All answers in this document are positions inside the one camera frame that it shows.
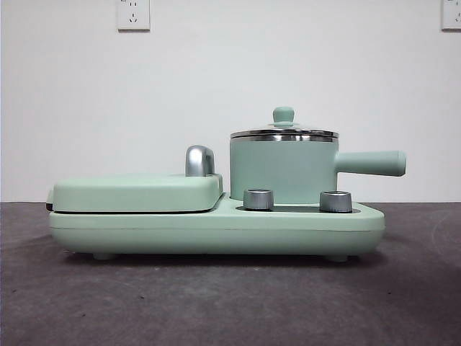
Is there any glass pot lid green knob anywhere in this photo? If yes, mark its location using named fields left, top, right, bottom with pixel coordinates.
left=230, top=105, right=339, bottom=140

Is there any mint green grill lid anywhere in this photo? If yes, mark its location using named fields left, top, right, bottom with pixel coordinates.
left=45, top=172, right=224, bottom=214

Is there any silver control knob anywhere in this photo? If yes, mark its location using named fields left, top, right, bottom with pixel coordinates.
left=318, top=190, right=353, bottom=213
left=243, top=187, right=274, bottom=210

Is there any mint green breakfast maker base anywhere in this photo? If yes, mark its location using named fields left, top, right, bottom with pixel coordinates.
left=48, top=190, right=385, bottom=261

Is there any chrome grill lid handle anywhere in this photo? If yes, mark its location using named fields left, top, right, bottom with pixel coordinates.
left=184, top=145, right=217, bottom=178

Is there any mint green pot with handle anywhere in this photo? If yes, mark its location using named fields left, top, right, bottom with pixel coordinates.
left=229, top=133, right=408, bottom=202

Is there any white wall socket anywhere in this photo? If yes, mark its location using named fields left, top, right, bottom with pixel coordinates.
left=441, top=0, right=461, bottom=32
left=117, top=0, right=151, bottom=32

